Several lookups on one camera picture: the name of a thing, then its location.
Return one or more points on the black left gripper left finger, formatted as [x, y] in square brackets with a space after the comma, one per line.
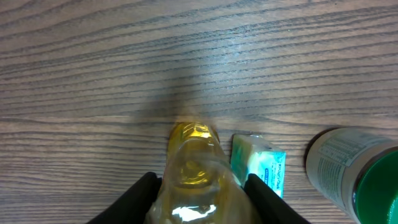
[132, 206]

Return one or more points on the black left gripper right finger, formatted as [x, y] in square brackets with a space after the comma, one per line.
[271, 208]

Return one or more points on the small teal white box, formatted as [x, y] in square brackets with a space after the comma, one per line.
[252, 154]

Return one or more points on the yellow oil bottle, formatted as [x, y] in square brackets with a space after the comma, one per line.
[198, 185]

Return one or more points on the green lid white jar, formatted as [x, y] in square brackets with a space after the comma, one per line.
[357, 171]

